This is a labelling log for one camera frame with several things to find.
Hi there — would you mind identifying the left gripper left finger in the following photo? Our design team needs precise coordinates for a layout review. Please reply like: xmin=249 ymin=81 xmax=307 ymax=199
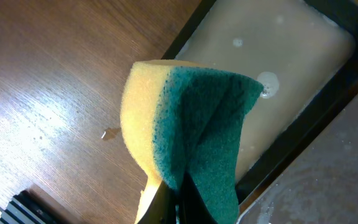
xmin=137 ymin=182 xmax=177 ymax=224

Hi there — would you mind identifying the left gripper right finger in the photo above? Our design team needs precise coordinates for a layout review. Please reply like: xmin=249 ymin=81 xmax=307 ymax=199
xmin=178 ymin=172 xmax=217 ymax=224

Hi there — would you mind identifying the green and yellow sponge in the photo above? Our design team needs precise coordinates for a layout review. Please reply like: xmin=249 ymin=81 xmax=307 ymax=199
xmin=120 ymin=60 xmax=263 ymax=223

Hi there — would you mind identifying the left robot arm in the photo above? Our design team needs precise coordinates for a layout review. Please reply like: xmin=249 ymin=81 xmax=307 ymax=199
xmin=0 ymin=173 xmax=216 ymax=224

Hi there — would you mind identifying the large brown serving tray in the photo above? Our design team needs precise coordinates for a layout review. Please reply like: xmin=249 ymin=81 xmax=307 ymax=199
xmin=238 ymin=94 xmax=358 ymax=224

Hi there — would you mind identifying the small black water tray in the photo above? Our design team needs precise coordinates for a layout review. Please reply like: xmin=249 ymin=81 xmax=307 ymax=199
xmin=162 ymin=0 xmax=358 ymax=205

